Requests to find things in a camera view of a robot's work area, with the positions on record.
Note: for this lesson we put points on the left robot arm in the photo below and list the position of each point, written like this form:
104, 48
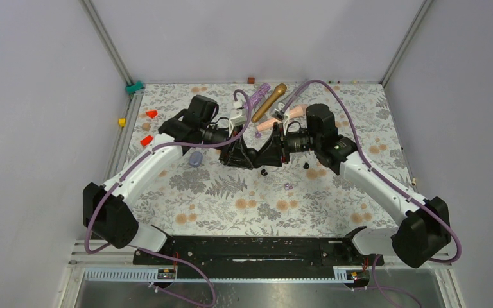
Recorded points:
107, 208

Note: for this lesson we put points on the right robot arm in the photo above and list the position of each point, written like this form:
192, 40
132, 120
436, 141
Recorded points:
423, 224

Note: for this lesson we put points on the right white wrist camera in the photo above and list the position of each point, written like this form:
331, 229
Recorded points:
282, 118

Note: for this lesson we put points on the red triangular block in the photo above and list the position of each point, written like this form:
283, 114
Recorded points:
151, 113

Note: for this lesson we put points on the teal corner clamp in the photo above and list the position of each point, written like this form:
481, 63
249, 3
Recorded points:
133, 88

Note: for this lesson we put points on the yellow small cube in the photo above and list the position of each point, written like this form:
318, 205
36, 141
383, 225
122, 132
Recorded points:
122, 122

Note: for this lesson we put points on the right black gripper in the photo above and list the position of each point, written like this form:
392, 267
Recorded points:
278, 145

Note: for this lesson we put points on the gold microphone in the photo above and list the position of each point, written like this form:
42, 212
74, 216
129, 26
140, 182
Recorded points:
277, 93

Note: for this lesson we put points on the purple glitter microphone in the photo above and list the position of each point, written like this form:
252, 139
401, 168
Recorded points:
258, 95

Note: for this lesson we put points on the floral patterned table mat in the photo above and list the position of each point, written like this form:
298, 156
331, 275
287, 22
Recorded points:
285, 181

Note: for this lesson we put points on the black earbud charging case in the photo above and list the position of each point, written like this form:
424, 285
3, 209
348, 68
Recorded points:
252, 155

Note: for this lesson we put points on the blue-grey earbud case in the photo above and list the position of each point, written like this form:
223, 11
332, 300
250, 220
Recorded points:
196, 159

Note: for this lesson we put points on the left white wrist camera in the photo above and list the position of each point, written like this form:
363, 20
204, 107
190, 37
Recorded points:
238, 116

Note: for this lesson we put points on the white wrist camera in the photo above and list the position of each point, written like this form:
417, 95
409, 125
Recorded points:
238, 116
282, 118

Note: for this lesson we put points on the pink microphone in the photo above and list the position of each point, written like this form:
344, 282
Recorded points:
295, 112

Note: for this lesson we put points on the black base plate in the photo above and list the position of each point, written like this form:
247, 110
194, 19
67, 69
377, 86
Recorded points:
223, 257

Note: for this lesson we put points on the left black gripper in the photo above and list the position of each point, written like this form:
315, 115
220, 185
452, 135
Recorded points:
235, 154

